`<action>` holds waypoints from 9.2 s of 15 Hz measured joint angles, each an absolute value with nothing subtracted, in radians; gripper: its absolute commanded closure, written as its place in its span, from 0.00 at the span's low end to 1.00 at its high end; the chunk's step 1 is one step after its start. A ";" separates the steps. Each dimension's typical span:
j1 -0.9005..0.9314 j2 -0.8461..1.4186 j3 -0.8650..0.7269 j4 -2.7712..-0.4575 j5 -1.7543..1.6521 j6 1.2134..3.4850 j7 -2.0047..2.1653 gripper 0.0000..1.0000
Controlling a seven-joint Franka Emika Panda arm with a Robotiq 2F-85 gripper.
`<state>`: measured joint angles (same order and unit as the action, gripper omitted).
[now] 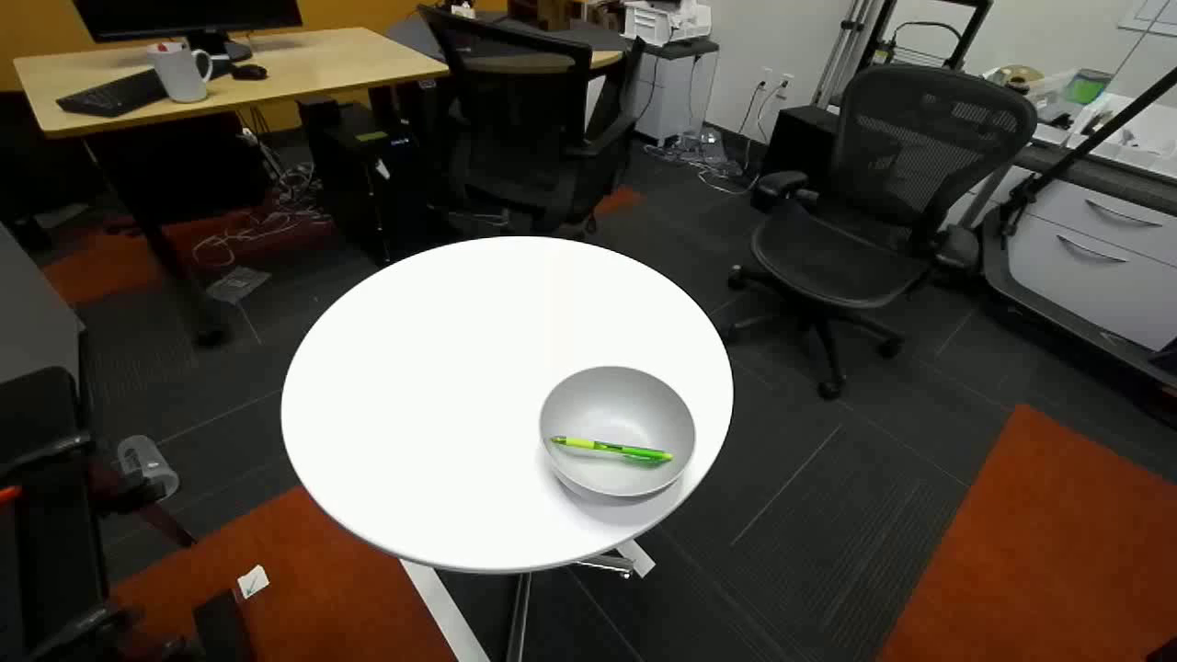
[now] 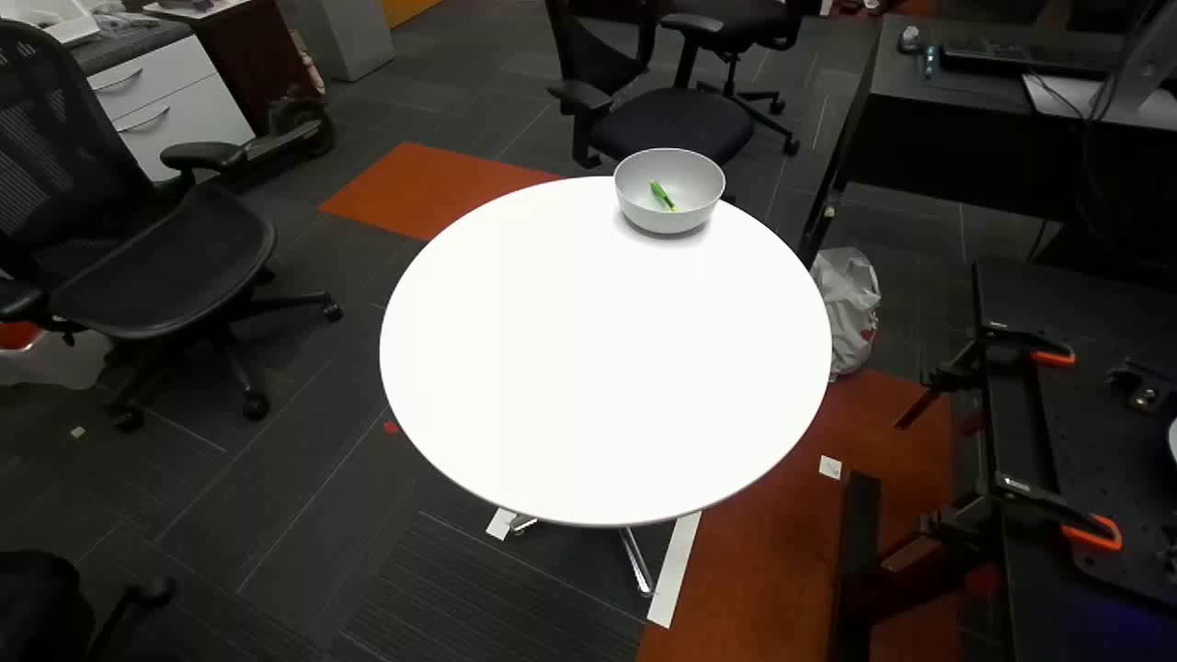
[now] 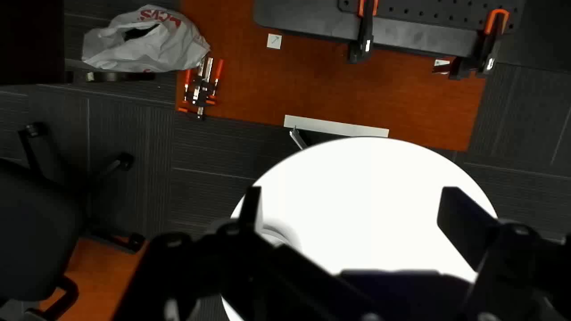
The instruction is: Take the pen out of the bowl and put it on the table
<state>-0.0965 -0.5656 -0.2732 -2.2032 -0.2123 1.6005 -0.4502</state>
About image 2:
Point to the white round bowl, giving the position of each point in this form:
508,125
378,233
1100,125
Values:
700,211

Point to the white paper sheet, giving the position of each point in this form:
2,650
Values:
1068,96

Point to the black padded office chair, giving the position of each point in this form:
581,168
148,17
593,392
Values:
736,17
667,118

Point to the white table base legs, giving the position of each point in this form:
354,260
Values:
673,570

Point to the small white floor tag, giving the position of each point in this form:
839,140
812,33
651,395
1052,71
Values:
831,469

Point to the grey metal cabinet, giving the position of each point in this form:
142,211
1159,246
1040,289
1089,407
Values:
342,33

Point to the black office desk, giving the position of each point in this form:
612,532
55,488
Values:
981,132

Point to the black keyboard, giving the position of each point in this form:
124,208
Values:
1030,59

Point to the white plastic bag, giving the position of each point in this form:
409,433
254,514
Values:
848,300

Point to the black stand post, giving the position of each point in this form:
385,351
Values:
858,564

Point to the black chair with armrest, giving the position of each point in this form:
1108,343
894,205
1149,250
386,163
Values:
50,607

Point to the green pen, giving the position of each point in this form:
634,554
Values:
662,197

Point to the grey computer mouse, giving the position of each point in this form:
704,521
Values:
908,37

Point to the black mesh office chair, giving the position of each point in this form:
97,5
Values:
161,263

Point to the white drawer cabinet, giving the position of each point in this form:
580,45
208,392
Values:
172,105

